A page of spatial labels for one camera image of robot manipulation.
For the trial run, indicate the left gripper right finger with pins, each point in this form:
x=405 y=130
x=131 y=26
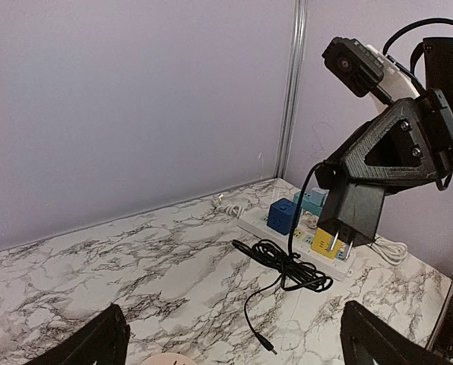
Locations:
x=366 y=339

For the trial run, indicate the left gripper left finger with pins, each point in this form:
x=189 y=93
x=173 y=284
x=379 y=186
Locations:
x=103 y=340

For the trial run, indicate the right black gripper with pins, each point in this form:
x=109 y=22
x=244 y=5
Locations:
x=392 y=150

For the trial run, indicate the pink round socket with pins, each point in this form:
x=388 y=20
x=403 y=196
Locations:
x=168 y=359

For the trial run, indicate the black power adapter with cable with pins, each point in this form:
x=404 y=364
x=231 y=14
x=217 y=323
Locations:
x=295 y=274

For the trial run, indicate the light blue usb charger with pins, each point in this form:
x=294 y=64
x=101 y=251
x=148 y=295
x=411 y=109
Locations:
x=317 y=196

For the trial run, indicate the yellow cube socket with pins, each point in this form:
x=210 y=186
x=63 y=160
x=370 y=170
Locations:
x=322 y=242

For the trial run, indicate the blue cube socket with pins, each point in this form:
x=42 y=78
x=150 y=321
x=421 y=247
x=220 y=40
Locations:
x=281 y=215

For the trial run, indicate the white multicolour power strip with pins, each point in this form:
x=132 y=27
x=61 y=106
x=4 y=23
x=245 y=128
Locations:
x=254 y=221

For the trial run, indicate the teal power strip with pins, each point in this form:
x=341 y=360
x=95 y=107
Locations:
x=393 y=253

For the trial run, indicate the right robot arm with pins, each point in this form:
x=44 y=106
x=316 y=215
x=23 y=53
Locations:
x=431 y=66

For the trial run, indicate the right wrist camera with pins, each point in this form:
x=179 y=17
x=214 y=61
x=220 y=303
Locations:
x=366 y=71

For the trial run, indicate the right aluminium frame post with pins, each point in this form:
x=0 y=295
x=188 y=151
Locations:
x=294 y=71

